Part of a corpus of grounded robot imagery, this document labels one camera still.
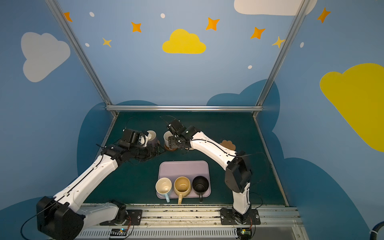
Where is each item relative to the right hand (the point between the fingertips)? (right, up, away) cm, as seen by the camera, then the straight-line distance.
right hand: (176, 142), depth 84 cm
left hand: (-8, -4, -6) cm, 11 cm away
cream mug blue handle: (-7, -25, -2) cm, 26 cm away
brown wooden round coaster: (-7, -5, +12) cm, 15 cm away
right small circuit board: (+35, -45, -11) cm, 58 cm away
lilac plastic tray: (-4, -18, +8) cm, 20 cm away
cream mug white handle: (-8, +3, +14) cm, 17 cm away
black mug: (+14, -24, -1) cm, 28 cm away
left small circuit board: (-28, -45, -11) cm, 54 cm away
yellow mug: (+4, -25, 0) cm, 26 cm away
